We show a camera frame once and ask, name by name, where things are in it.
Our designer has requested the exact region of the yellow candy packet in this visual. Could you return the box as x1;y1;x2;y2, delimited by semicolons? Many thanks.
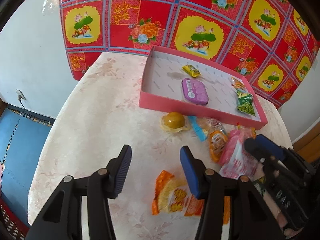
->
182;64;201;78

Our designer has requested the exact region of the white wall socket with plug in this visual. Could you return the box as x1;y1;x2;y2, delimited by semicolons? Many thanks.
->
16;89;25;102

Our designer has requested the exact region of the blue foam floor mat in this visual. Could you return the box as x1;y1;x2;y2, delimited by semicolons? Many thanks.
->
1;109;51;226

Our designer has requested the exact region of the red floral patterned cloth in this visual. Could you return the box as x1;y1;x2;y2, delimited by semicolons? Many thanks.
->
60;0;319;107

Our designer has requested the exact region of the orange yellow snack packet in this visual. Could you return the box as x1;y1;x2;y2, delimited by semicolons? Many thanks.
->
151;170;231;225

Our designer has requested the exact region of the pink shallow cardboard box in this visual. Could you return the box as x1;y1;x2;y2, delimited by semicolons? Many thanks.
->
139;46;268;129

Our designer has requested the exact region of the pink white drink pouch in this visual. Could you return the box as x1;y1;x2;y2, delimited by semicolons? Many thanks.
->
219;127;258;179

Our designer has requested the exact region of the orange burger snack packet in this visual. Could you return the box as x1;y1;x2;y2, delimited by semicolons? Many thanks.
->
231;77;248;93

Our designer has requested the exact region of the clear blue candy packet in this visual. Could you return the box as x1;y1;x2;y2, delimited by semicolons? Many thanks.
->
188;115;227;142

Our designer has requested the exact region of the orange jelly cup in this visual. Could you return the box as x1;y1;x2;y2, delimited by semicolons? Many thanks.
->
208;130;228;163

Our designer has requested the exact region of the green pea snack bag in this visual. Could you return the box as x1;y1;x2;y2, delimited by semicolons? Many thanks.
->
236;89;255;116

